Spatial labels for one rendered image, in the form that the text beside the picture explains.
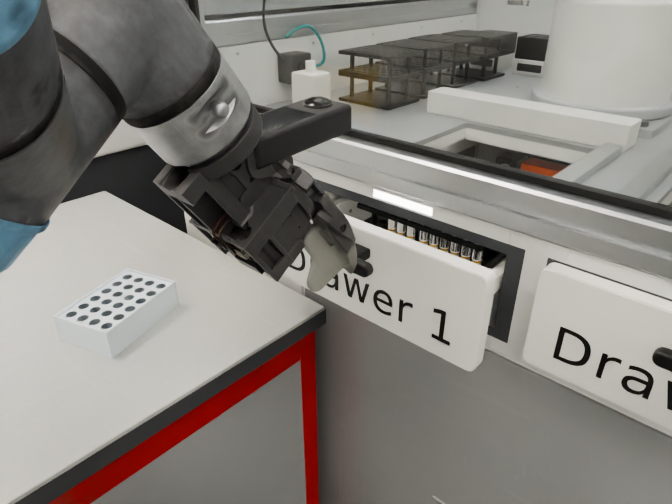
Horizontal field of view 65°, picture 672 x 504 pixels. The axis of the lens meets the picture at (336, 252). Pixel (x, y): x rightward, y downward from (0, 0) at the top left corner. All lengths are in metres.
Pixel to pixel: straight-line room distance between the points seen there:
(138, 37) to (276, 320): 0.47
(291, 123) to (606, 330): 0.32
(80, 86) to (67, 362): 0.47
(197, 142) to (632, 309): 0.37
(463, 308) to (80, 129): 0.36
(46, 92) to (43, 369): 0.52
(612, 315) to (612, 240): 0.06
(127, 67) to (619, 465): 0.55
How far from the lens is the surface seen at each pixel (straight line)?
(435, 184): 0.57
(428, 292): 0.53
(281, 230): 0.42
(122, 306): 0.72
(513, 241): 0.54
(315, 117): 0.44
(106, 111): 0.30
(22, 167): 0.25
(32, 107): 0.22
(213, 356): 0.66
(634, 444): 0.61
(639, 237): 0.50
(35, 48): 0.20
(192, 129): 0.35
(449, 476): 0.78
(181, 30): 0.33
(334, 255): 0.48
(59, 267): 0.92
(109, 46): 0.30
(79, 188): 1.28
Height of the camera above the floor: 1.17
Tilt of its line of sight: 29 degrees down
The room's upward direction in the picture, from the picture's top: straight up
